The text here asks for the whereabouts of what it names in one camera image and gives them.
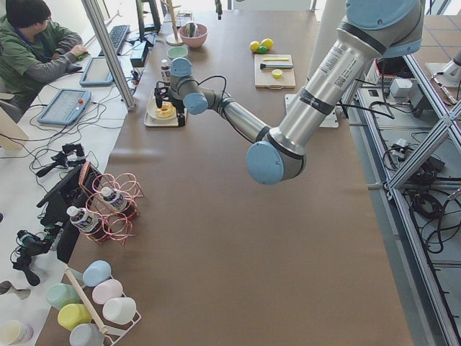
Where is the white cup rack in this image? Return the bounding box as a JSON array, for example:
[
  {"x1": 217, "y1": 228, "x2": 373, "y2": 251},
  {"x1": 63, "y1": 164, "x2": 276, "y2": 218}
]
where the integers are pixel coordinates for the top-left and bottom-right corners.
[{"x1": 64, "y1": 261, "x2": 142, "y2": 345}]

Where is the cream rabbit tray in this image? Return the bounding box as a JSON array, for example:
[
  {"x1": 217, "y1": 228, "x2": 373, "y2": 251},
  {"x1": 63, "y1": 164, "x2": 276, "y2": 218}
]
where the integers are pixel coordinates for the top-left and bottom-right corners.
[{"x1": 144, "y1": 89, "x2": 188, "y2": 127}]

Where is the half lemon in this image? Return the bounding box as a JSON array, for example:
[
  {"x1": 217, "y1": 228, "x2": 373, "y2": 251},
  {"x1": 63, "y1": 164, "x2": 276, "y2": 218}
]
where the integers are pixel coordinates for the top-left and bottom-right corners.
[{"x1": 272, "y1": 69, "x2": 283, "y2": 79}]

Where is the green lime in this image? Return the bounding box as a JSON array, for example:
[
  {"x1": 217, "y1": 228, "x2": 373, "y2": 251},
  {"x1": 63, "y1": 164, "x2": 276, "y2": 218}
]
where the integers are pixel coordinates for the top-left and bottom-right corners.
[{"x1": 257, "y1": 45, "x2": 269, "y2": 54}]

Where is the blue cup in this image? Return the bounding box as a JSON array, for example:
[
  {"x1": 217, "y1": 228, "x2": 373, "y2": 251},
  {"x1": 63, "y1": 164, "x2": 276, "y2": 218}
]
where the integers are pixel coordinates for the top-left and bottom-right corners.
[{"x1": 82, "y1": 260, "x2": 112, "y2": 287}]

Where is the pink bowl with ice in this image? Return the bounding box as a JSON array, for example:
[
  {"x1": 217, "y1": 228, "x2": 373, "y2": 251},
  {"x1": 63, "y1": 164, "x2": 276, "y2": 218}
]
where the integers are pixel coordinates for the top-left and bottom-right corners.
[{"x1": 179, "y1": 23, "x2": 208, "y2": 48}]

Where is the yellow lemon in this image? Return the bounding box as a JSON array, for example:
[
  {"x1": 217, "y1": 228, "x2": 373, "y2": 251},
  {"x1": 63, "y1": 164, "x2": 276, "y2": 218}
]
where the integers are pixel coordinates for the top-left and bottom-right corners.
[
  {"x1": 249, "y1": 41, "x2": 261, "y2": 53},
  {"x1": 261, "y1": 38, "x2": 274, "y2": 50}
]

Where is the white plate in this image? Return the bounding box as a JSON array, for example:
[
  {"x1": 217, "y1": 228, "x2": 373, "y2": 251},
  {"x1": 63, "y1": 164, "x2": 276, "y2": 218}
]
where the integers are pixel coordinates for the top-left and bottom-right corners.
[{"x1": 147, "y1": 99, "x2": 176, "y2": 122}]

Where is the pink cup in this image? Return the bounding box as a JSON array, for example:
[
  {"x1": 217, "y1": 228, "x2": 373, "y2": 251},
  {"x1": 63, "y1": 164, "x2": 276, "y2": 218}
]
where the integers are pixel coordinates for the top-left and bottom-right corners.
[{"x1": 92, "y1": 278, "x2": 123, "y2": 305}]

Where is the yellow lemon lower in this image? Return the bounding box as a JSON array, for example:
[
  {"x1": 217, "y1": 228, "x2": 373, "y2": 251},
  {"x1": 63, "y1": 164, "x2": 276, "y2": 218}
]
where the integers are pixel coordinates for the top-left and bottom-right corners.
[{"x1": 249, "y1": 41, "x2": 261, "y2": 53}]

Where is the wooden cutting board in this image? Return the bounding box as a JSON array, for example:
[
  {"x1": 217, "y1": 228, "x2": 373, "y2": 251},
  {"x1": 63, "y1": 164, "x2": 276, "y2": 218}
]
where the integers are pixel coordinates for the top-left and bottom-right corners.
[{"x1": 254, "y1": 54, "x2": 296, "y2": 89}]

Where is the wooden mug tree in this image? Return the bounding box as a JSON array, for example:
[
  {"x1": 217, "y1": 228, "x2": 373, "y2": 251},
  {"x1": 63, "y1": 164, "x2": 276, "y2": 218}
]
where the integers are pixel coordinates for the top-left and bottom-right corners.
[{"x1": 161, "y1": 0, "x2": 184, "y2": 46}]

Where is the seated person green jacket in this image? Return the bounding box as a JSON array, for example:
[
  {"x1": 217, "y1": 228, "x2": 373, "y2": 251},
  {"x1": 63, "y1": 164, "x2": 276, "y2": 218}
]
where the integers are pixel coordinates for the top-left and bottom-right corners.
[{"x1": 1, "y1": 1, "x2": 88, "y2": 111}]

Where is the copper wire bottle rack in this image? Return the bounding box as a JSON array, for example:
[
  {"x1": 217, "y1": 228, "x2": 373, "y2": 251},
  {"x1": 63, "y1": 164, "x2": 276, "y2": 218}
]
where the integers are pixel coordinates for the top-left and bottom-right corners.
[{"x1": 79, "y1": 162, "x2": 144, "y2": 245}]

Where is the steel muddler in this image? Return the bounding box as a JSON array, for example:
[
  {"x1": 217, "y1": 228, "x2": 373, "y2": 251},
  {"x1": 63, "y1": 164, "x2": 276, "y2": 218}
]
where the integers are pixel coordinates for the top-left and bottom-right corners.
[{"x1": 259, "y1": 63, "x2": 293, "y2": 70}]

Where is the black keyboard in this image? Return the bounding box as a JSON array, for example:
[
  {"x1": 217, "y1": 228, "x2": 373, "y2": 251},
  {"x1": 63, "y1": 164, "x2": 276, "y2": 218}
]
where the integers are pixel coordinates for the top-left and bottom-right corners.
[{"x1": 109, "y1": 25, "x2": 130, "y2": 55}]

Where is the grey cup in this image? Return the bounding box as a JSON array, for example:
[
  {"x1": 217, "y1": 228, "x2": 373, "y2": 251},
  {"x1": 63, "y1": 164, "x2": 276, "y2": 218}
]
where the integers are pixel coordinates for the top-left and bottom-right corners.
[{"x1": 69, "y1": 324, "x2": 104, "y2": 346}]

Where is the metal ice scoop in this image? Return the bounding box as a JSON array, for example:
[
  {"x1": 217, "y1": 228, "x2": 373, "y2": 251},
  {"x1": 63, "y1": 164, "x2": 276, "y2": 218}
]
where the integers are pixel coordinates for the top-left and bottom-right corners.
[{"x1": 184, "y1": 22, "x2": 198, "y2": 37}]

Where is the yellow cup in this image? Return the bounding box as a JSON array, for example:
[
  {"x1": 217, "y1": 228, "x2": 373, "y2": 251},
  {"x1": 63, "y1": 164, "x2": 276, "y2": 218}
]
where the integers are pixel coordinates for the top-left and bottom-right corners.
[{"x1": 57, "y1": 303, "x2": 92, "y2": 331}]

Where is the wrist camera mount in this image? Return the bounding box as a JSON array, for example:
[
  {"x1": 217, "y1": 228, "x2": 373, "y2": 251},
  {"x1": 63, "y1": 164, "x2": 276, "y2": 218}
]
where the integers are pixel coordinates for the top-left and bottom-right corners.
[{"x1": 154, "y1": 81, "x2": 170, "y2": 99}]

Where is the green bowl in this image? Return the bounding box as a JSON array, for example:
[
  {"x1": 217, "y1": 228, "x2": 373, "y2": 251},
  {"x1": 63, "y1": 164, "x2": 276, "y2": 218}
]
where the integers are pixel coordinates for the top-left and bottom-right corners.
[{"x1": 167, "y1": 46, "x2": 189, "y2": 61}]

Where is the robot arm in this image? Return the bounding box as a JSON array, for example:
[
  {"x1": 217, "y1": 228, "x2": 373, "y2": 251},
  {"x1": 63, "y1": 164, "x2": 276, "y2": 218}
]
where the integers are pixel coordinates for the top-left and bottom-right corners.
[
  {"x1": 215, "y1": 0, "x2": 223, "y2": 20},
  {"x1": 167, "y1": 1, "x2": 424, "y2": 185}
]

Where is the braided donut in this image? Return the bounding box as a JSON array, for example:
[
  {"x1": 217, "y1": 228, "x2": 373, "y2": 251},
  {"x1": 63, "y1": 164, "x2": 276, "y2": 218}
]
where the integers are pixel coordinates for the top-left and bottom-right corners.
[{"x1": 156, "y1": 102, "x2": 176, "y2": 119}]

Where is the dark tea bottle on tray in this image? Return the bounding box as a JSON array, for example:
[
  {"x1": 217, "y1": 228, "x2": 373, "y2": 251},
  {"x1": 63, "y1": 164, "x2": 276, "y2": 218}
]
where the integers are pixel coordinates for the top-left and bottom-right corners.
[{"x1": 161, "y1": 59, "x2": 171, "y2": 84}]

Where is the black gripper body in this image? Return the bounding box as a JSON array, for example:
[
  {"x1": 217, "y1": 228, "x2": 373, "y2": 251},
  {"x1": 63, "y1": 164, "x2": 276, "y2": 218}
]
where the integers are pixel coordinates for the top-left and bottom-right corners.
[{"x1": 164, "y1": 85, "x2": 185, "y2": 108}]

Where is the yellow lemon upper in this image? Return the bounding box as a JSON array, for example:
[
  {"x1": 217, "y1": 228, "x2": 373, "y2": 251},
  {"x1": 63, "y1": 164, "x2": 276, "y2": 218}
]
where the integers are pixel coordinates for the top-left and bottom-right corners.
[{"x1": 261, "y1": 38, "x2": 274, "y2": 50}]

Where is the tea bottle in rack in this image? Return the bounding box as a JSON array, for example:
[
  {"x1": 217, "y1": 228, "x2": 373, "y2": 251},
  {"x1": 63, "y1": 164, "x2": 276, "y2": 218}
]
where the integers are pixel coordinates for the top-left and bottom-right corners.
[
  {"x1": 66, "y1": 205, "x2": 102, "y2": 235},
  {"x1": 100, "y1": 187, "x2": 130, "y2": 212}
]

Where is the blue teach pendant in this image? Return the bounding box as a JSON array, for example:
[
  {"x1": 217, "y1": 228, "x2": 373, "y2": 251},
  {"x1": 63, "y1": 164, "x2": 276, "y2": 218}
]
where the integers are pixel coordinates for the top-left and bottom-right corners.
[
  {"x1": 79, "y1": 57, "x2": 114, "y2": 87},
  {"x1": 37, "y1": 89, "x2": 91, "y2": 125}
]

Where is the white cup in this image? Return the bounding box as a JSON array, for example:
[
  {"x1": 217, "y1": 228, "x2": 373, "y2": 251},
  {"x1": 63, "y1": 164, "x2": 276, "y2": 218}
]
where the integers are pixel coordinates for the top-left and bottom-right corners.
[{"x1": 102, "y1": 297, "x2": 137, "y2": 325}]

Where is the green cup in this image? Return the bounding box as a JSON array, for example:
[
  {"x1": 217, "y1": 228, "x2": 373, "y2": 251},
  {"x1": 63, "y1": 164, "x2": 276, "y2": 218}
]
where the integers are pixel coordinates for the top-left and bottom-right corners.
[{"x1": 46, "y1": 283, "x2": 81, "y2": 310}]

